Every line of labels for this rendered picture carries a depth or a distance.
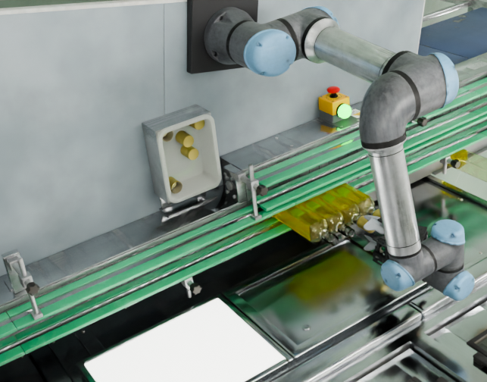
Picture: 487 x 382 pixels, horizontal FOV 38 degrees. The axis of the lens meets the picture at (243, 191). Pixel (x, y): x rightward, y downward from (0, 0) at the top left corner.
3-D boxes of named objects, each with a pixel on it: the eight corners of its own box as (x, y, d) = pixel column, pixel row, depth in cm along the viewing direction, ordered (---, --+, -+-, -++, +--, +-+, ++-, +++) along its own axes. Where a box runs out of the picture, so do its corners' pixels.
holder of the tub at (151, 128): (157, 210, 204) (170, 220, 198) (142, 122, 190) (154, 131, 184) (208, 189, 211) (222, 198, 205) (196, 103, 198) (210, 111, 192)
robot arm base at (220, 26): (208, 4, 185) (228, 11, 178) (256, 9, 193) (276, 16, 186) (200, 61, 190) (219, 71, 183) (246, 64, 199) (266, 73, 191)
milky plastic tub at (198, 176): (154, 195, 201) (170, 206, 194) (142, 122, 190) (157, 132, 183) (207, 173, 208) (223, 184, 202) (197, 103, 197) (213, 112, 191)
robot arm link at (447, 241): (437, 246, 159) (437, 284, 165) (472, 226, 164) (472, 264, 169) (412, 231, 165) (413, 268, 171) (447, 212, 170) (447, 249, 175)
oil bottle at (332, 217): (286, 209, 214) (332, 239, 198) (285, 193, 211) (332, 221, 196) (301, 202, 217) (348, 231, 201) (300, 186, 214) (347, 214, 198)
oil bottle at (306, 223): (270, 216, 212) (316, 246, 196) (269, 200, 209) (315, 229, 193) (285, 209, 214) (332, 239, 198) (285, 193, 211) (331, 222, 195)
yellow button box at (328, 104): (317, 117, 225) (333, 123, 220) (316, 95, 222) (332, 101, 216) (335, 110, 229) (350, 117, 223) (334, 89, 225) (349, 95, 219)
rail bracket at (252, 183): (238, 210, 203) (263, 227, 193) (231, 158, 194) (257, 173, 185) (246, 206, 204) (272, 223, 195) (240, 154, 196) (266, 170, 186)
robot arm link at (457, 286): (478, 266, 168) (476, 294, 173) (442, 247, 176) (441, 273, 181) (454, 281, 165) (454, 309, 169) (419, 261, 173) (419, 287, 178)
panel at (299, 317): (77, 371, 180) (138, 458, 154) (75, 362, 178) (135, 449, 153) (348, 236, 220) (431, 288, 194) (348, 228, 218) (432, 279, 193)
